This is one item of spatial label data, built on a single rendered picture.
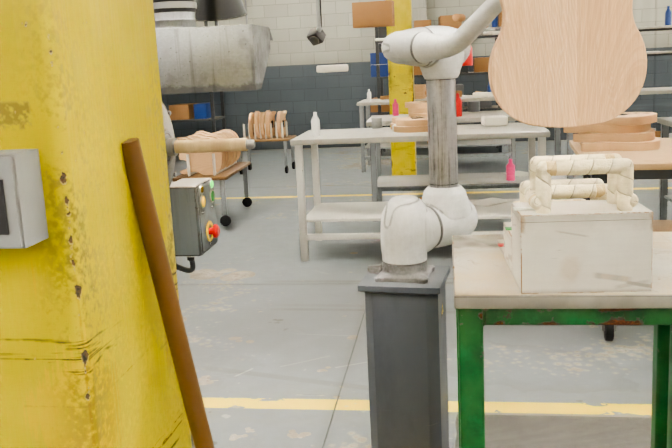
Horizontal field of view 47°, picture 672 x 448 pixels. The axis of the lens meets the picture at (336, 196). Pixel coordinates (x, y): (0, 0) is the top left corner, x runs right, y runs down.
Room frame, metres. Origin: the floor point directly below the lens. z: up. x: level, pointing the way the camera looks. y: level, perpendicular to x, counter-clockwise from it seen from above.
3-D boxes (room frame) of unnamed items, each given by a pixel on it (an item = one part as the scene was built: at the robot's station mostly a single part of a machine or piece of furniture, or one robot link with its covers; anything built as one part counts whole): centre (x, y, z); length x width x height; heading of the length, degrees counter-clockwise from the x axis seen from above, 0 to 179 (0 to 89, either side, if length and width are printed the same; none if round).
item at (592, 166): (1.59, -0.52, 1.20); 0.20 x 0.03 x 0.03; 84
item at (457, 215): (2.69, -0.40, 1.16); 0.22 x 0.16 x 0.77; 126
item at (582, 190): (1.75, -0.54, 1.12); 0.20 x 0.03 x 0.03; 84
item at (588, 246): (1.64, -0.53, 1.02); 0.27 x 0.15 x 0.17; 85
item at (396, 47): (2.60, -0.26, 1.47); 0.18 x 0.14 x 0.13; 36
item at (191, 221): (2.16, 0.49, 0.99); 0.24 x 0.21 x 0.26; 82
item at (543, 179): (1.60, -0.44, 1.15); 0.03 x 0.03 x 0.09
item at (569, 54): (1.79, -0.54, 1.46); 0.35 x 0.04 x 0.40; 84
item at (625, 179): (1.59, -0.61, 1.15); 0.03 x 0.03 x 0.09
